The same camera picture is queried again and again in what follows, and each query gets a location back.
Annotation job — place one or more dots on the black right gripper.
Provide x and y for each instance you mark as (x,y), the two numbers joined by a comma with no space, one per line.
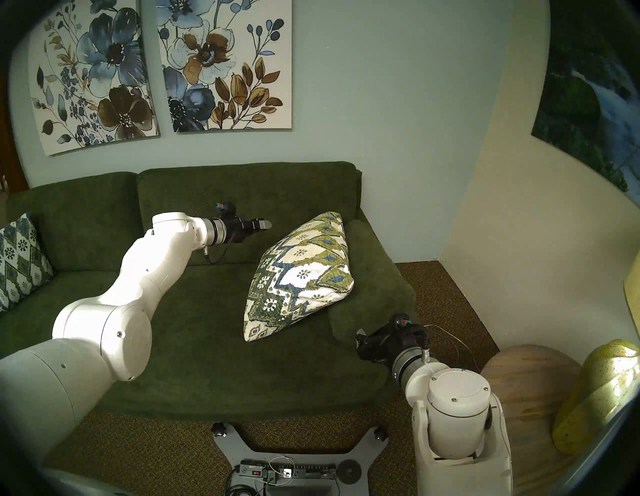
(385,345)

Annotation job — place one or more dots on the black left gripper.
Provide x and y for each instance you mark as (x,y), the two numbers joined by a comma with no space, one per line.
(241,230)

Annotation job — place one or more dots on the green blue patterned throw pillow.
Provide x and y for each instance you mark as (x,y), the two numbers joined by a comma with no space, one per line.
(20,260)
(300,275)

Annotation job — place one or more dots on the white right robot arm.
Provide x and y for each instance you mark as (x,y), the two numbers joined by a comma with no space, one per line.
(455,405)

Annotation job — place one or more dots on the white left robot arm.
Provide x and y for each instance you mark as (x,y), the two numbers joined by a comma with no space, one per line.
(110,320)

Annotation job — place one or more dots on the dark green fabric sofa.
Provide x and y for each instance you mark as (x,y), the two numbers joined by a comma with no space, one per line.
(200,320)

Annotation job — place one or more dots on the black base knob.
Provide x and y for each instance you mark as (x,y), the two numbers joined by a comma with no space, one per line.
(218,429)
(381,433)

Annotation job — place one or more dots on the grey robot mobile base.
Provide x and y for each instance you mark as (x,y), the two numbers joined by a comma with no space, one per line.
(300,450)

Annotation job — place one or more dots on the black round base disc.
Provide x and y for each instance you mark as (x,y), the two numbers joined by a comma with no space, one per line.
(349,471)

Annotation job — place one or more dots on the black power strip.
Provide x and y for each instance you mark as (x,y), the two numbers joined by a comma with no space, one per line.
(310,471)

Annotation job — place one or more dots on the floral canvas with brown leaves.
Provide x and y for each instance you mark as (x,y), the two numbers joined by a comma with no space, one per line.
(225,65)

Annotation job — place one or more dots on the round wooden side table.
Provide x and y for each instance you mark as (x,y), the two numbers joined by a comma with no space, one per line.
(530,385)

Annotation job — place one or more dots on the floral canvas with brown flower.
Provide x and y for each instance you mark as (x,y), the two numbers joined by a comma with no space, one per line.
(100,75)

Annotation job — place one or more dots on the yellow speckled lamp base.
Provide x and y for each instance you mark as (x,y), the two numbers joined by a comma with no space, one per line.
(595,395)

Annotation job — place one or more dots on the cream lamp shade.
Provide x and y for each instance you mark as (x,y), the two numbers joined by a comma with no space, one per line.
(634,295)

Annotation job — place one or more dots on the waterfall forest landscape painting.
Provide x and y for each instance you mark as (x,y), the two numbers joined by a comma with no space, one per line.
(595,100)

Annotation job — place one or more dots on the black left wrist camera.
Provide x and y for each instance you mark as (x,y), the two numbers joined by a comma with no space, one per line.
(227,209)

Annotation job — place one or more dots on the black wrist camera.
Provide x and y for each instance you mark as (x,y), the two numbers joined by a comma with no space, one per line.
(401,322)
(227,209)

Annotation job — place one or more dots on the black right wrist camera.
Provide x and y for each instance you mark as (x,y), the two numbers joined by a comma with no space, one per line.
(401,322)

